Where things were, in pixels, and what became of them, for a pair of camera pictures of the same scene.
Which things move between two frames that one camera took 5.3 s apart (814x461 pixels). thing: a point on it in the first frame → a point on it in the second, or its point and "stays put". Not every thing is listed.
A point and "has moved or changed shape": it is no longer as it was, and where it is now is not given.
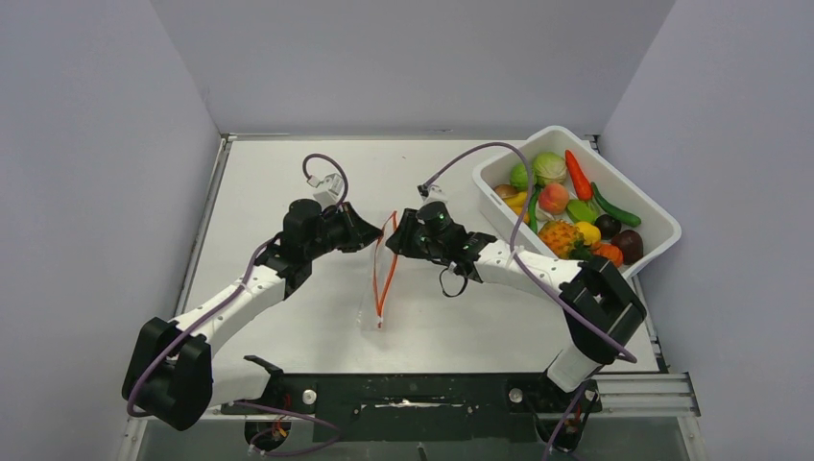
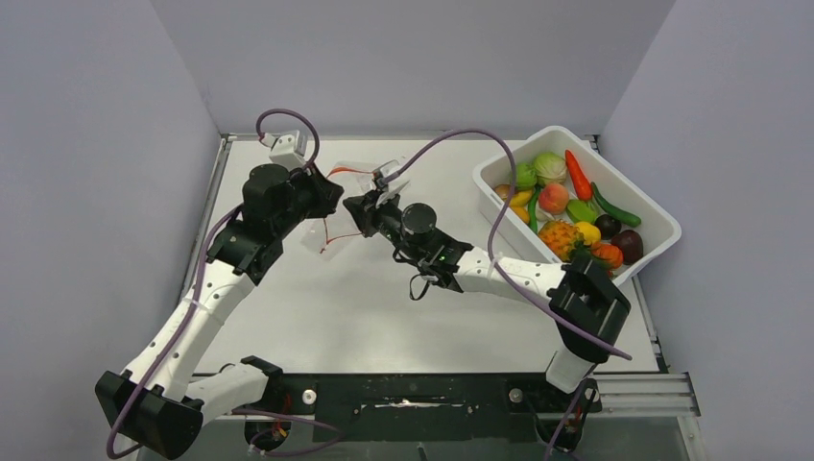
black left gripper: x=359 y=232 → x=326 y=193
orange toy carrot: x=583 y=183 stays put
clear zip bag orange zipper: x=385 y=260 has moved or changed shape
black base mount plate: x=418 y=407 stays put
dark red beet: x=631 y=243 stays put
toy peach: x=554 y=198 stays put
